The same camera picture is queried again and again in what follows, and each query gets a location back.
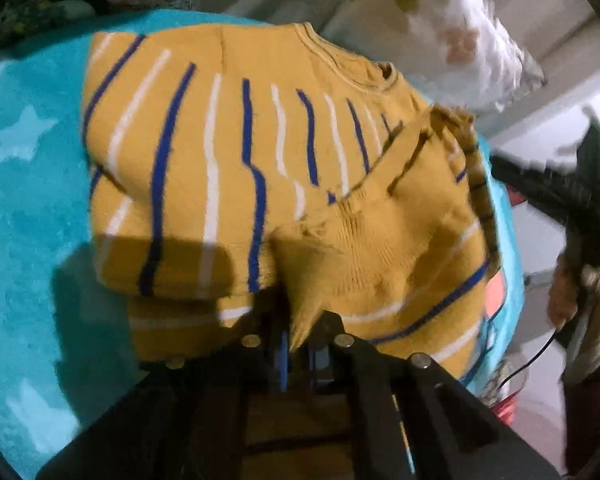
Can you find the person's right hand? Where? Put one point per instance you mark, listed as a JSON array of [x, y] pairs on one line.
[[562, 290]]

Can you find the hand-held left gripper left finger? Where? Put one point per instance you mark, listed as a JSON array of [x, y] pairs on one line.
[[280, 367]]

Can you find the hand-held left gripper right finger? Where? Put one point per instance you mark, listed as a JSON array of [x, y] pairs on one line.
[[313, 367]]

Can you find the white floral duvet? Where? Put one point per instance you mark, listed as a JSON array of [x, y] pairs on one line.
[[445, 25]]

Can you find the person's right forearm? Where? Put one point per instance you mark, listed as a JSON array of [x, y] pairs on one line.
[[597, 410]]

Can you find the teal star print blanket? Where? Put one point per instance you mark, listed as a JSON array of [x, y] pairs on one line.
[[35, 200]]

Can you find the yellow striped knit sweater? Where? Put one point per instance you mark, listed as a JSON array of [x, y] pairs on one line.
[[260, 180]]

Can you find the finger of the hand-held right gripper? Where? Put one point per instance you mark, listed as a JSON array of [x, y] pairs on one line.
[[535, 182]]

